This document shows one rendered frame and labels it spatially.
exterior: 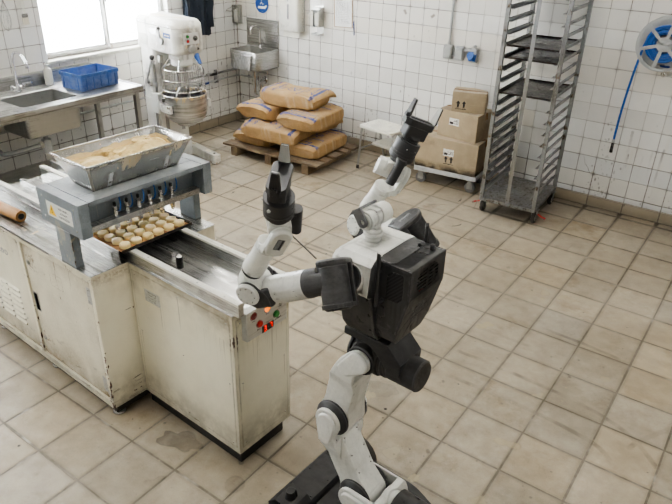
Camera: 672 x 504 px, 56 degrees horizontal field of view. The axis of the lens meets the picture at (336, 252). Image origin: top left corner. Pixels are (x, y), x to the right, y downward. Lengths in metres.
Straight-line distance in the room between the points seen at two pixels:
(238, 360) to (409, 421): 1.05
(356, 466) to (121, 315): 1.33
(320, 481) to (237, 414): 0.46
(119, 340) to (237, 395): 0.70
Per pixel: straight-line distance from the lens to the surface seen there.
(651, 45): 5.62
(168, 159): 3.13
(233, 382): 2.80
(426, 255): 1.95
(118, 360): 3.27
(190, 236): 3.13
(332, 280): 1.82
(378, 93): 6.78
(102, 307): 3.08
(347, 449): 2.52
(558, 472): 3.30
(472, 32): 6.20
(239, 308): 2.54
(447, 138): 6.00
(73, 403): 3.65
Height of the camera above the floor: 2.28
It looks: 28 degrees down
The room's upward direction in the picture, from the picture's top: 2 degrees clockwise
